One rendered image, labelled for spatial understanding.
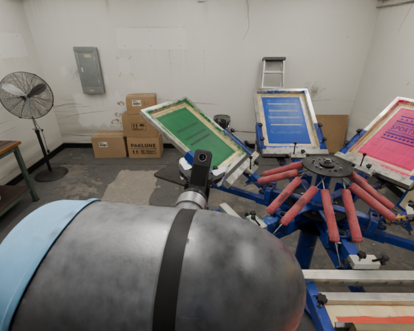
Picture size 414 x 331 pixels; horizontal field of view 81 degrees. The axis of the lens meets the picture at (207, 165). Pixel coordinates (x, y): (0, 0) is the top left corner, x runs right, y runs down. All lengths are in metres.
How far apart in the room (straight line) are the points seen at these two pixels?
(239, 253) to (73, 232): 0.11
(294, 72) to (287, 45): 0.48
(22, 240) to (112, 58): 4.82
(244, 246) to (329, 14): 4.96
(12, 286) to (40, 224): 0.04
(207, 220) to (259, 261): 0.04
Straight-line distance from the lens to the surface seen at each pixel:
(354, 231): 1.60
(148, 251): 0.17
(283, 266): 0.20
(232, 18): 4.69
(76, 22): 5.18
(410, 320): 1.51
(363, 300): 1.42
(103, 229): 0.19
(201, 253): 0.16
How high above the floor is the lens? 2.02
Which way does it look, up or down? 27 degrees down
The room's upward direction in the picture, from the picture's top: straight up
